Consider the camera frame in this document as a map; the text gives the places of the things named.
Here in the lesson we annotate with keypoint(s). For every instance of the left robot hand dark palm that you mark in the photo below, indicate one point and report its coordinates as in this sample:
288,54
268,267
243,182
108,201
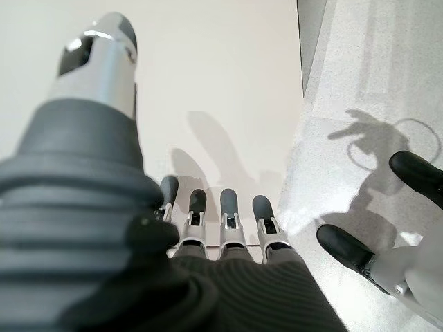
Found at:
138,276

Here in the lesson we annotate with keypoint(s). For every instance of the left white robot leg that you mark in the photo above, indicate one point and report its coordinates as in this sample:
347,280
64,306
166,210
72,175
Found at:
425,276

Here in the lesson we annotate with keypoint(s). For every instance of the dark cabinet toe kick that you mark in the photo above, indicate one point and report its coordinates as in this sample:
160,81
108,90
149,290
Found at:
308,41

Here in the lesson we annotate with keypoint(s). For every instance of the right robot foot dark toe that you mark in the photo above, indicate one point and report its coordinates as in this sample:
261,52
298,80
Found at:
415,173

